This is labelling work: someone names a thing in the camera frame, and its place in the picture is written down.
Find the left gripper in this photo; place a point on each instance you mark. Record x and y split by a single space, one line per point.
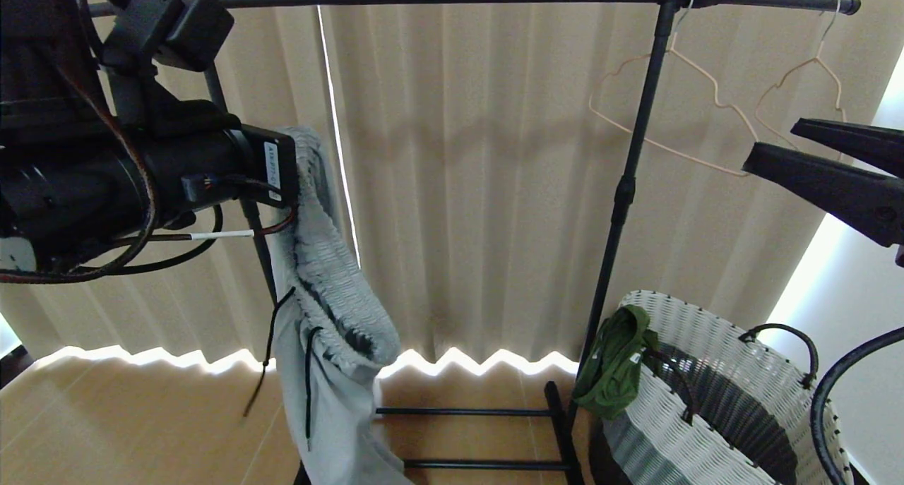
205 167

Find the pale grey shorts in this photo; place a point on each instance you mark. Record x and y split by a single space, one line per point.
332 400

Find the white laundry basket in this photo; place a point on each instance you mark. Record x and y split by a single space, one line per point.
657 442

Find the beige curtain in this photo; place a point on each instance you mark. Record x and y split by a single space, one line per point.
480 188

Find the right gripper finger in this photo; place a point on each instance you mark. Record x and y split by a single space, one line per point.
833 188
869 142

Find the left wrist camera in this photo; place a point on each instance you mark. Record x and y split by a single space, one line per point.
183 19

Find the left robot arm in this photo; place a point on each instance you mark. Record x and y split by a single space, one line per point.
63 195

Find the green garment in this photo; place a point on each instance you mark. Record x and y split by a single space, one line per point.
614 379

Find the pink clothes hanger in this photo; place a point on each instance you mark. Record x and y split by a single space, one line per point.
840 93
717 97

